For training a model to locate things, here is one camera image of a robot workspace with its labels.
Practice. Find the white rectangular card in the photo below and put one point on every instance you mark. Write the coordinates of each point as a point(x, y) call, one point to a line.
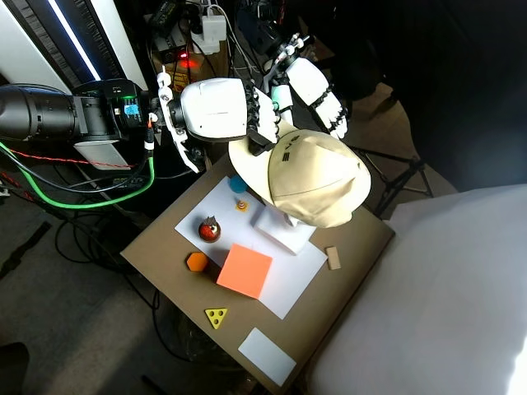
point(267, 356)

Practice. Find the black power brick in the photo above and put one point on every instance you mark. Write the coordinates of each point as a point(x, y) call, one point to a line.
point(166, 10)

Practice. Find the white power adapter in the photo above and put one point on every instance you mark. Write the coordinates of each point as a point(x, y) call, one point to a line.
point(214, 26)

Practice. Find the white mannequin head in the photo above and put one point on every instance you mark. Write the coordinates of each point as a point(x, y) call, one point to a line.
point(284, 232)

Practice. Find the black device with red light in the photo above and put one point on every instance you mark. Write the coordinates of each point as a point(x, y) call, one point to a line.
point(173, 51)

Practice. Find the large white paper sheet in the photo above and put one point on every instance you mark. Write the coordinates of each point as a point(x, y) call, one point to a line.
point(296, 271)

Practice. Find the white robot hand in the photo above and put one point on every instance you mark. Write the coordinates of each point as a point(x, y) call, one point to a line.
point(214, 109)
point(309, 80)

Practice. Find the brown cardboard box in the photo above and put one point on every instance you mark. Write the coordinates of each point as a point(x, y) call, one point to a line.
point(214, 68)

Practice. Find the orange square sheet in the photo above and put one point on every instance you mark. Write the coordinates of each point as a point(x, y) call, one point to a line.
point(245, 271)

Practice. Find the white power strip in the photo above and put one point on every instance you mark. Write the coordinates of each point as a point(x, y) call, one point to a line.
point(206, 43)

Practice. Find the orange hexagon block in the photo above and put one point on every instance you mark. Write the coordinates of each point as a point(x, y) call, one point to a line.
point(197, 262)

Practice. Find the black tripod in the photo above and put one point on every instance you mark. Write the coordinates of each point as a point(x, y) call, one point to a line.
point(411, 173)

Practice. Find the yellow cheese wedge toy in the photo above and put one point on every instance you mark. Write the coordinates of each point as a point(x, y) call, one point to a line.
point(215, 317)

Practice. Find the white cloth sheet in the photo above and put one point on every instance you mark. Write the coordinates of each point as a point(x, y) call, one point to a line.
point(432, 296)

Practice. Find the blue ball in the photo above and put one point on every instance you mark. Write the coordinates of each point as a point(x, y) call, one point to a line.
point(236, 185)

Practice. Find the white tower with light strip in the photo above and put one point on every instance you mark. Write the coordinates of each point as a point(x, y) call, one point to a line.
point(115, 33)

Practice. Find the black box with label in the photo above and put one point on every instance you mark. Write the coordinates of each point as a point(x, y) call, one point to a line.
point(127, 182)

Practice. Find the small orange cone toy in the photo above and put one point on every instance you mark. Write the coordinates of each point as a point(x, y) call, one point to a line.
point(242, 205)

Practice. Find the red strawberry toy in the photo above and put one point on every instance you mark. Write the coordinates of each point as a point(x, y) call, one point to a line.
point(209, 231)

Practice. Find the beige baseball cap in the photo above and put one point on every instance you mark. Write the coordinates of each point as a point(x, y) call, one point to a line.
point(313, 181)

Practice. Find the plain wooden block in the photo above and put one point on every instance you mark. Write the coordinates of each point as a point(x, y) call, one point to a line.
point(332, 258)

